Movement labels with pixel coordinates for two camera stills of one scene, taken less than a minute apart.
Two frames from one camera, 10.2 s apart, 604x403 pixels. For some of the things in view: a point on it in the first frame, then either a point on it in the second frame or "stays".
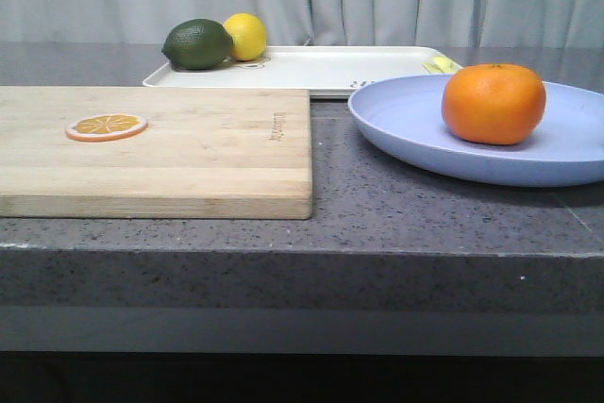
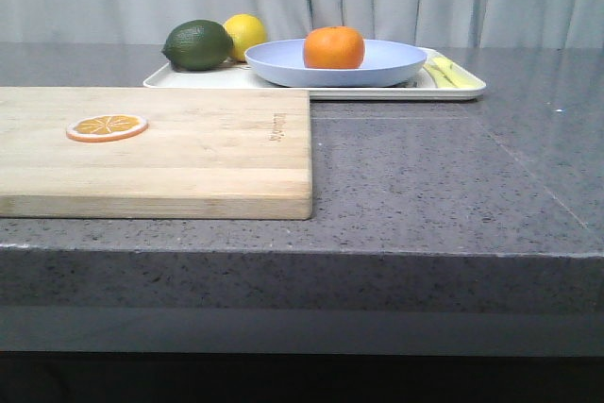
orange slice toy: [106, 127] stays
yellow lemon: [248, 34] stays
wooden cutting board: [205, 154] stays
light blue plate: [404, 119] to [282, 62]
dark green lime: [198, 44] stays
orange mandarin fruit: [494, 104] to [333, 47]
